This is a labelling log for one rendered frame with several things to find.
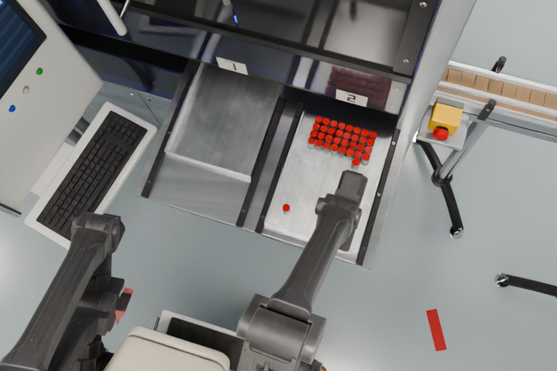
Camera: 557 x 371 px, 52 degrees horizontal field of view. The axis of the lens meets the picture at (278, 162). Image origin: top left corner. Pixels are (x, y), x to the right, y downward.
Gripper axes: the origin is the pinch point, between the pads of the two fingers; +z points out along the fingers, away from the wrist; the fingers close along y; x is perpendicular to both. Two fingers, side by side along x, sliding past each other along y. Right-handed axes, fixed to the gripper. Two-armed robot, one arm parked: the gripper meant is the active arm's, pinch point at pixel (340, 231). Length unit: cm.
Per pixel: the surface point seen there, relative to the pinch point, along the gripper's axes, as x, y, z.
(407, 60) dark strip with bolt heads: -3.5, 38.0, -18.1
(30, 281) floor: 123, -45, 106
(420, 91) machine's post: -8.5, 37.3, -5.5
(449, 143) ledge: -21.2, 36.8, 22.7
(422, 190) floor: -25, 45, 111
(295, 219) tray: 13.3, 2.8, 20.6
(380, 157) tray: -3.8, 26.8, 21.9
